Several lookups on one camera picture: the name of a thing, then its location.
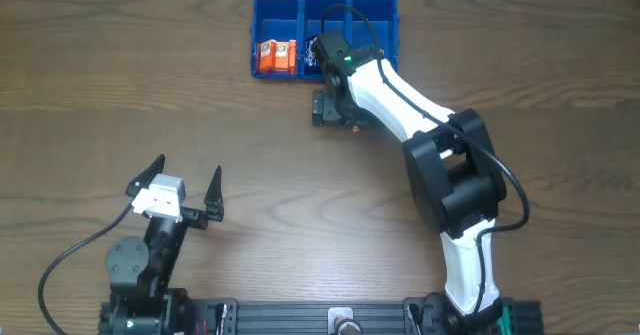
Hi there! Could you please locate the blue tray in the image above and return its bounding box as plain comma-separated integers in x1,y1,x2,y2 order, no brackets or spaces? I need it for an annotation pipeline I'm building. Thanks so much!
249,0,401,82

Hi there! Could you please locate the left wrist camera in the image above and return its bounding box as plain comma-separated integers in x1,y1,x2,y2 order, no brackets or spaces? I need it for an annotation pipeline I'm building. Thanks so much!
130,173,187,224

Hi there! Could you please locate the mounting rail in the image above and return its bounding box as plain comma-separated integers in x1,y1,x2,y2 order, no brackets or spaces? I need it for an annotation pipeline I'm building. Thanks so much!
98,298,544,335

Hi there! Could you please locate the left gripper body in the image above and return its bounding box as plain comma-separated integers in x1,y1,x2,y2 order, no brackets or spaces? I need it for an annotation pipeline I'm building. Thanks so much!
177,205,225,231

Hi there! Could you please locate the blue candy pack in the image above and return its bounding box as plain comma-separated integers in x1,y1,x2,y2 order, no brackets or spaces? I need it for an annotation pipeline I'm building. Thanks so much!
304,35,322,69

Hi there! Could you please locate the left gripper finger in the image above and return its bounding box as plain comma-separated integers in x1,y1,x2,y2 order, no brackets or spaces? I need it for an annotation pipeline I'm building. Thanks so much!
124,154,166,198
203,165,225,213

